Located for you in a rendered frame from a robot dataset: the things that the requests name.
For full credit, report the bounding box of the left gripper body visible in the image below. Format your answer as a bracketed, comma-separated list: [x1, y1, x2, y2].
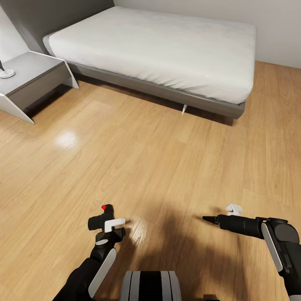
[97, 228, 123, 243]

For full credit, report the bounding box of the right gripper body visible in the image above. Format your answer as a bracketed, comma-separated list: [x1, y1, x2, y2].
[219, 214, 248, 236]

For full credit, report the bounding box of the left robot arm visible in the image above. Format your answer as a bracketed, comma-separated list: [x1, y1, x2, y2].
[53, 218, 126, 301]

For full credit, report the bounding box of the digital camera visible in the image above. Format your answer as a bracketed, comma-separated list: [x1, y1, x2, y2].
[88, 204, 114, 232]

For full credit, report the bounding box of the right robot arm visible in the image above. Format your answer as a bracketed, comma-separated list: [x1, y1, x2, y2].
[203, 204, 301, 301]

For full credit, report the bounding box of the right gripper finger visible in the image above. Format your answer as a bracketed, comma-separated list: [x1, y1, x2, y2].
[203, 215, 219, 224]

